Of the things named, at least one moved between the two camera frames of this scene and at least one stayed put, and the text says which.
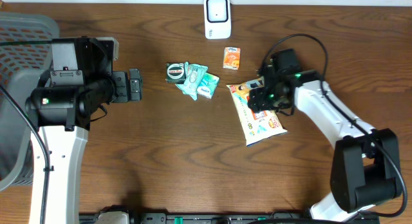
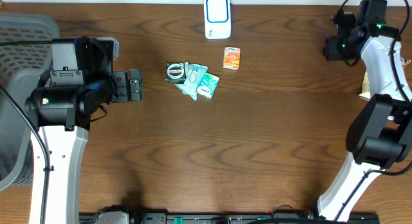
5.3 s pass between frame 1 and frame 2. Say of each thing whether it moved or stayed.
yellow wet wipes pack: moved
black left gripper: stayed
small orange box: stayed
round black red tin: stayed
